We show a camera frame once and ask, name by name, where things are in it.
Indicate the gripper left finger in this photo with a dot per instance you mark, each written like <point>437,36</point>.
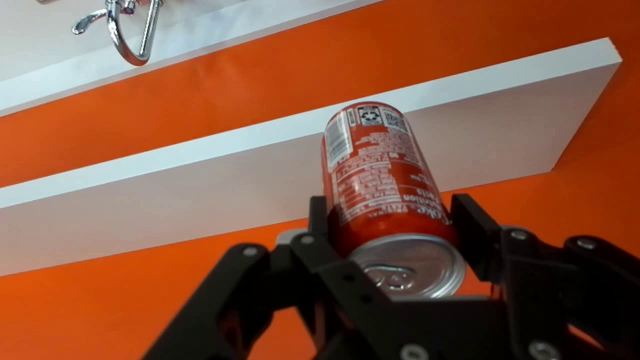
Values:
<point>235,295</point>

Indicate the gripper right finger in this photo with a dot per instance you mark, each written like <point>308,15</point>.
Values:
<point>540,280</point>

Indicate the red soda can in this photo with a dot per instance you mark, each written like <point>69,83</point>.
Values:
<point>380,175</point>

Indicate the chrome tap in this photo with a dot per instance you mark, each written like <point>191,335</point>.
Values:
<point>120,42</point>

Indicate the white wall shelf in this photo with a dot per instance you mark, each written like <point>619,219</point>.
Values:
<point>200,190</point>

